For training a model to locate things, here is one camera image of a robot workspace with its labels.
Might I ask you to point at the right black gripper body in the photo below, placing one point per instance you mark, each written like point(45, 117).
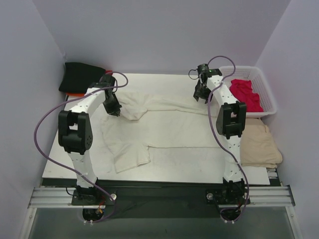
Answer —
point(199, 92)

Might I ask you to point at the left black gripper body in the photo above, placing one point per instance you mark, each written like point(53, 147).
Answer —
point(112, 107)

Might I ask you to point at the cream white t-shirt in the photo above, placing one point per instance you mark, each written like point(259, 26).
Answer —
point(155, 121)

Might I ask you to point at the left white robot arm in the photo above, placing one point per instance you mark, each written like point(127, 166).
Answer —
point(75, 132)

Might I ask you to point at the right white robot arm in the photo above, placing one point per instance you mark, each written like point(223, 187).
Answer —
point(227, 117)

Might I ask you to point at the red folded t-shirt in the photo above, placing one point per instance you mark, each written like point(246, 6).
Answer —
point(109, 72)

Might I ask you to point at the magenta crumpled t-shirt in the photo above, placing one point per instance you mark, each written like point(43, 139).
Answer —
point(242, 90)

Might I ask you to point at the orange folded t-shirt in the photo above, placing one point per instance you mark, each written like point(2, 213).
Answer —
point(75, 94)

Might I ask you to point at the black folded t-shirt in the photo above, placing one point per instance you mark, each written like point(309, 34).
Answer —
point(79, 76)

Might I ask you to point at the white plastic basket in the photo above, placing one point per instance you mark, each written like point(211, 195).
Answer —
point(259, 86)

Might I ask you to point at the beige folded cloth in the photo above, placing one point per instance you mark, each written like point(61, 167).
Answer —
point(258, 147)

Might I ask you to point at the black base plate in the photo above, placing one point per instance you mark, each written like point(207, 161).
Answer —
point(167, 202)

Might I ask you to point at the aluminium mounting rail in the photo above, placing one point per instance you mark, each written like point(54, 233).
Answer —
point(257, 197)

